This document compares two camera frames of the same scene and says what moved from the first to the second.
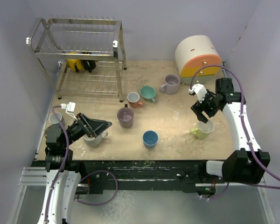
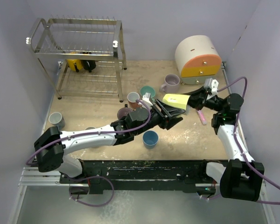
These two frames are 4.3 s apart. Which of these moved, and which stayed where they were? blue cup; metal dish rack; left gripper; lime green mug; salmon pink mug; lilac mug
Moved: left gripper; lime green mug
Stayed: metal dish rack; lilac mug; blue cup; salmon pink mug
